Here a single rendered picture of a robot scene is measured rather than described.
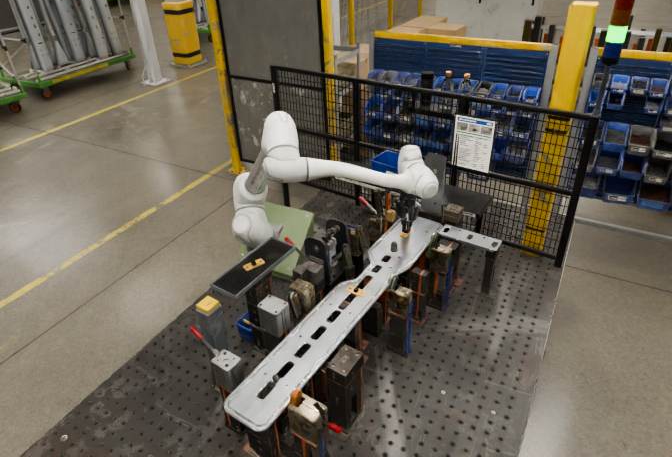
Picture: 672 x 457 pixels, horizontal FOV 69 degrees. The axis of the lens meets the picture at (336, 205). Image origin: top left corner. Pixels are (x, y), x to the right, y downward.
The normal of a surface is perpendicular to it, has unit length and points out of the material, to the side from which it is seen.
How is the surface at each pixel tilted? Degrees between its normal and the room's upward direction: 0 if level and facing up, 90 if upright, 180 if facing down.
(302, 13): 90
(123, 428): 0
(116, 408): 0
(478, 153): 90
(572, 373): 0
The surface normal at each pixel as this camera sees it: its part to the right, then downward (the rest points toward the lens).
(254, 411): -0.04, -0.85
